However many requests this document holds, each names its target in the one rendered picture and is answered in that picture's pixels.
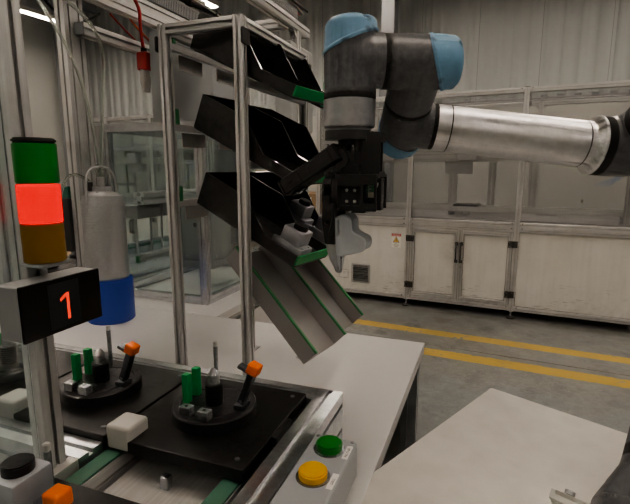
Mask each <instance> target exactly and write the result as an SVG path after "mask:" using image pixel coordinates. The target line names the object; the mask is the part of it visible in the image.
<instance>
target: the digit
mask: <svg viewBox="0 0 630 504"><path fill-rule="evenodd" d="M47 293H48V303H49V313H50V322H51V331H54V330H57V329H59V328H62V327H65V326H67V325H70V324H73V323H76V322H78V321H81V320H82V315H81V304H80V293H79V282H78V277H77V278H73V279H70V280H66V281H62V282H58V283H54V284H51V285H47Z"/></svg>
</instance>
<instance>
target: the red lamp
mask: <svg viewBox="0 0 630 504"><path fill-rule="evenodd" d="M15 191H16V200H17V209H18V218H19V223H20V224H25V225H38V224H53V223H60V222H63V221H64V217H63V207H62V196H61V185H60V184H57V183H49V184H16V185H15Z"/></svg>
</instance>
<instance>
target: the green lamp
mask: <svg viewBox="0 0 630 504"><path fill-rule="evenodd" d="M10 146H11V155H12V164H13V173H14V182H15V183H16V184H49V183H59V182H60V175H59V164H58V154H57V145H56V144H52V143H11V144H10Z"/></svg>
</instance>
